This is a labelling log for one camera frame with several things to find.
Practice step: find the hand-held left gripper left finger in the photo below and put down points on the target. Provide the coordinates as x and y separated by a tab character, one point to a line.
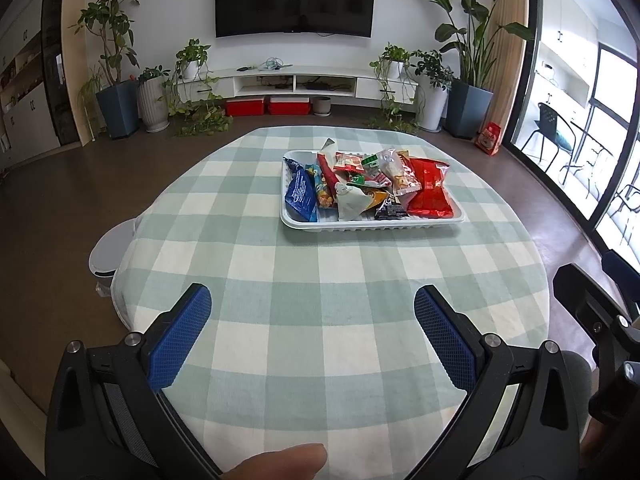
175	345

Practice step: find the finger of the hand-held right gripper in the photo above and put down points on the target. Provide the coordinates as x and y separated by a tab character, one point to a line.
585	300
622	277

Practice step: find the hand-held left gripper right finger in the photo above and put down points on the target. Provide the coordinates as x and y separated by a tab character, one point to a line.
447	340

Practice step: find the black snack packet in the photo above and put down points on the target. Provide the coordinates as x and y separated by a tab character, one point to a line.
390	211

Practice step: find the white plastic tray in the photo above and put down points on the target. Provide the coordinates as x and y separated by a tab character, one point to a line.
350	226

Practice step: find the red snack bag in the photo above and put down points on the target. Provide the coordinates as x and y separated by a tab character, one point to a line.
430	190

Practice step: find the orange snack packet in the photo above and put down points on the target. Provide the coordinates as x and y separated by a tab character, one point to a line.
377	195

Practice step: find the long white pink snack packet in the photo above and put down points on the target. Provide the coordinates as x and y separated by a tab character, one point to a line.
402	180

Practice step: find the white triangular snack packet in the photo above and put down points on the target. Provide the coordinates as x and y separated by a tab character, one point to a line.
350	205

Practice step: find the panda cartoon snack packet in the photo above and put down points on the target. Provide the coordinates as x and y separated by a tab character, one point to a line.
325	195

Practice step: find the green snack packet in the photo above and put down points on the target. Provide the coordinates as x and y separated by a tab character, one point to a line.
372	164

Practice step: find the blue snack packet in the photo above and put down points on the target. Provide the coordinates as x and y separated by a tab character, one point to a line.
301	195

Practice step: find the white red snack packet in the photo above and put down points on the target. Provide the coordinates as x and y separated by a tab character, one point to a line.
348	161

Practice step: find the white crinkled snack packet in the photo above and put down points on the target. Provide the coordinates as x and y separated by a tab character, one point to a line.
330	150

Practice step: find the person's right hand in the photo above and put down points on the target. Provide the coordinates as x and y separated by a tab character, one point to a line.
593	437

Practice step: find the person's left hand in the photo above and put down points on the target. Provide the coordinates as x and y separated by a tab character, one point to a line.
285	462

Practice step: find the black metal balcony armchair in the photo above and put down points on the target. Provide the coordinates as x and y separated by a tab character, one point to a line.
627	205

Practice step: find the white round stool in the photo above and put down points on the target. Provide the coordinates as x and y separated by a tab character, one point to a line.
110	255

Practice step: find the green white checkered tablecloth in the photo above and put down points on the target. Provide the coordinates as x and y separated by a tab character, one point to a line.
300	310

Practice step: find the balcony glass table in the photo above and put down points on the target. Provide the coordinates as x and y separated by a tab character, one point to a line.
592	145

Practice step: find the black balcony chair teal cushion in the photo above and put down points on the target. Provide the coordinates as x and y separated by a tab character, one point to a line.
545	120

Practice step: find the red gift bag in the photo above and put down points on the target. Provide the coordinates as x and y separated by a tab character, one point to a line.
488	139

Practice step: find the large-leaf plant blue pot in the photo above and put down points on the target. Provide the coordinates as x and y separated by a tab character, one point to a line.
467	110

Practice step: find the black framed sliding glass door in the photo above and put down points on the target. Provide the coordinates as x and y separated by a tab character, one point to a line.
565	60

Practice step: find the bushy plant tall white pot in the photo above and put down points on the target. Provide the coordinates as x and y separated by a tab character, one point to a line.
431	107

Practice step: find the small plant ribbed white pot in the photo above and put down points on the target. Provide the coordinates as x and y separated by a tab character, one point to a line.
152	105

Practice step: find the tall tree plant grey pot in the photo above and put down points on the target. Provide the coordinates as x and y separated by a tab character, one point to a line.
117	110

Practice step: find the beige curtain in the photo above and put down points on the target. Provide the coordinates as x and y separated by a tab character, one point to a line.
507	60

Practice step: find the red storage box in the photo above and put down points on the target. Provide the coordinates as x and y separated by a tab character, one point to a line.
288	105
244	108

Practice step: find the small grey empty pot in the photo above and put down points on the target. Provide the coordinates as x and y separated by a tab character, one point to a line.
322	106

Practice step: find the white television cabinet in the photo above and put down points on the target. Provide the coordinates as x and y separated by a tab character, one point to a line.
255	82

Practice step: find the trailing vine plant white pot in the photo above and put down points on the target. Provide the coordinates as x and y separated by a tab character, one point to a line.
395	69
191	69

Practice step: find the black set-top box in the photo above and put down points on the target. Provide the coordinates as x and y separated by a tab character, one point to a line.
319	85

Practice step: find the white wall cupboard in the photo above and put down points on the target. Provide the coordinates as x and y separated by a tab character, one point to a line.
25	120

